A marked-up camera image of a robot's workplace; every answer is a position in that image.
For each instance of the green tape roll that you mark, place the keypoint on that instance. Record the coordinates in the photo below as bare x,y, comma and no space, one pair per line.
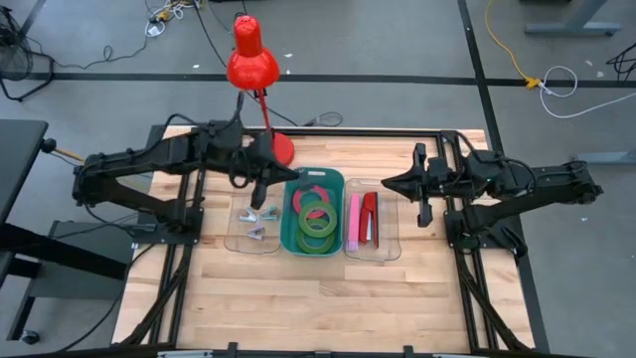
315,250
334,219

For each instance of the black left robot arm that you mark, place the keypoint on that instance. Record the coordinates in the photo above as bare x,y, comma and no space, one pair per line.
129,161

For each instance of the purple staple remover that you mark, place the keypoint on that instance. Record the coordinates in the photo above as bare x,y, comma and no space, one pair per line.
257,232

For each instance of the black side desk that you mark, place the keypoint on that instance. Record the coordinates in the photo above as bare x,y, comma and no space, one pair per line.
20,159

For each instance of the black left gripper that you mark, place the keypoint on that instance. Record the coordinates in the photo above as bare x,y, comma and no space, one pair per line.
262,191

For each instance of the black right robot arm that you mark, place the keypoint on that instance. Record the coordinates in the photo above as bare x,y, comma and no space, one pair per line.
546,176

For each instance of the red tape roll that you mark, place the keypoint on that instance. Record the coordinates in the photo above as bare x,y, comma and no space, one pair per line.
296,199

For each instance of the grey staple remover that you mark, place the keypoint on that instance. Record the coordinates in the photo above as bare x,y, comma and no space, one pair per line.
248,217

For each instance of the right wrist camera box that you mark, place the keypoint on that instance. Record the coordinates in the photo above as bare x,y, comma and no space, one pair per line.
438,170

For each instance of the wooden desk grey legs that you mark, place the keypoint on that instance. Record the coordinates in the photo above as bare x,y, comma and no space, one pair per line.
571,29

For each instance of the black knob wooden stick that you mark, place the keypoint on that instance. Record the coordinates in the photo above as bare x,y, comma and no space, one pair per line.
48,145

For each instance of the red stapler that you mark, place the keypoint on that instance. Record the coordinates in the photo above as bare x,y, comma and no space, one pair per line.
366,219

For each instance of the teal plastic bin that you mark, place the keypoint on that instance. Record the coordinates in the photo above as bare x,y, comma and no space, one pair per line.
289,231

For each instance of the clear plastic bin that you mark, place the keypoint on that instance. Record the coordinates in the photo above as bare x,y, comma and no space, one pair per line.
233,243
390,238

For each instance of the white power adapter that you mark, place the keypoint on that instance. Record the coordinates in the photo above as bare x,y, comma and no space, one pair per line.
155,30

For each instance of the red desk lamp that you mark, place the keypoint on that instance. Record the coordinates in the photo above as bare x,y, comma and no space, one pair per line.
251,64

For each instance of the white edge bracket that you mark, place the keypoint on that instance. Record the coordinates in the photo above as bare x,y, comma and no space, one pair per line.
454,356
184,354

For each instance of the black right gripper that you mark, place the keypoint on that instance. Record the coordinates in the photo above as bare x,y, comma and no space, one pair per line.
426,214

